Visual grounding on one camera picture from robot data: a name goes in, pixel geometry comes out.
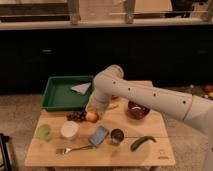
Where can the white paper cup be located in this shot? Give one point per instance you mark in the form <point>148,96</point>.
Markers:
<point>69,130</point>

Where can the wooden table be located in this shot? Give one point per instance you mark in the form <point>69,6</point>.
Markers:
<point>159,153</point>

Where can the bunch of dark grapes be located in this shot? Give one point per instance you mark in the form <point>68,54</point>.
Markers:
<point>77,116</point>

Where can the black stand on floor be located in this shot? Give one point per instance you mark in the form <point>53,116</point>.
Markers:
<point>6,161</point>

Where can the dark maroon bowl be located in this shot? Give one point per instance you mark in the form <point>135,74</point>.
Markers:
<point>137,111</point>

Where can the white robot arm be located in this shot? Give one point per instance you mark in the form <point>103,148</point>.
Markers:
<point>195,111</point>

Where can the silver metal fork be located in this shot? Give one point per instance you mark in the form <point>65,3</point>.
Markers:
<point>66,150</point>

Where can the light green plastic cup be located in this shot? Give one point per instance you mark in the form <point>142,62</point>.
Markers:
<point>44,132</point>

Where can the small metal cup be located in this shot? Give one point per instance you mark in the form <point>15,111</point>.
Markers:
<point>117,136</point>

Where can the blue sponge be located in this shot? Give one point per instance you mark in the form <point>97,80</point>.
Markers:
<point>98,136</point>

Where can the yellow banana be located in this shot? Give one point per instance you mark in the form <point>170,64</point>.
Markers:
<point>112,106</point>

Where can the green cucumber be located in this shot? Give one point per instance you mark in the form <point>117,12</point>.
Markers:
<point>140,141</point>

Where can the white triangular cloth piece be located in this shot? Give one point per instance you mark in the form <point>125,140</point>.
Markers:
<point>81,88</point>

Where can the red yellow apple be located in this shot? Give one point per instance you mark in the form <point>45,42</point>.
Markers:
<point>92,117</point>

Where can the green plastic tray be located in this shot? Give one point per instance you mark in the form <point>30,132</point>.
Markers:
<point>60,96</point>

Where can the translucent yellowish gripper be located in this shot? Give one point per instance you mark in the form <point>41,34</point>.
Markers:
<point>90,108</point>

